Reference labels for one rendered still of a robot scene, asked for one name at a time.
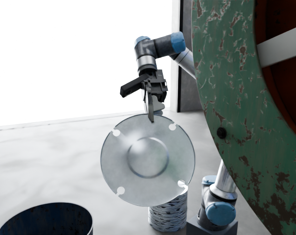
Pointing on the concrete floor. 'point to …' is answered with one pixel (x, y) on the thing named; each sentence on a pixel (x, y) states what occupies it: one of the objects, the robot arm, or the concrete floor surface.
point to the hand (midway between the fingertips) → (149, 119)
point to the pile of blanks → (169, 215)
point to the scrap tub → (50, 220)
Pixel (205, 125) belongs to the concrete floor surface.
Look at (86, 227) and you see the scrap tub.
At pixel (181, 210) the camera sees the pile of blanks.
